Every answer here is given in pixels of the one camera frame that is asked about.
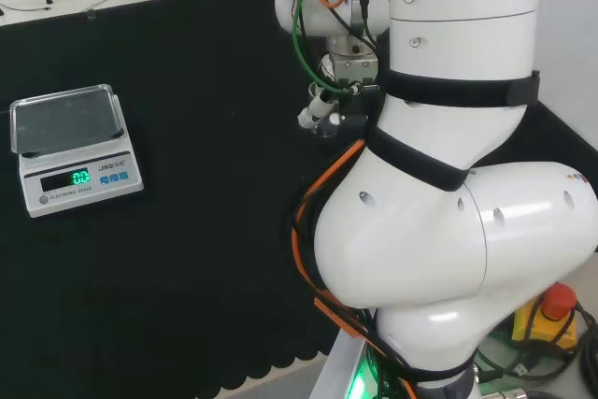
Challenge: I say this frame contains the black cables beside base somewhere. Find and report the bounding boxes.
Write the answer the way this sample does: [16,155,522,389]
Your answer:
[475,300,598,399]

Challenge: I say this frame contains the black bench cloth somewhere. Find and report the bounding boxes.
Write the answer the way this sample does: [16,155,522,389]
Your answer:
[0,0,598,399]

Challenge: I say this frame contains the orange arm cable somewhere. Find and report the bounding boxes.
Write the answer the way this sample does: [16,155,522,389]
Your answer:
[290,0,418,399]

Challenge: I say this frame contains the yellow stop button red cap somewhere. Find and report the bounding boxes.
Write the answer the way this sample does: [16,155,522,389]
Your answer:
[510,282,581,354]

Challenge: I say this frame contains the white electronic balance steel pan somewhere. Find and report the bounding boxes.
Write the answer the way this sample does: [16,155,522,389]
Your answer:
[8,84,145,219]

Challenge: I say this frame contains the clear glass beaker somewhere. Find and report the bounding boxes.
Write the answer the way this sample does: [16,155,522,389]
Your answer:
[306,81,340,139]

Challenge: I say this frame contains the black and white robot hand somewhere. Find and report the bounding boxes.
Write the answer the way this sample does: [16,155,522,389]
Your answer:
[297,55,385,138]

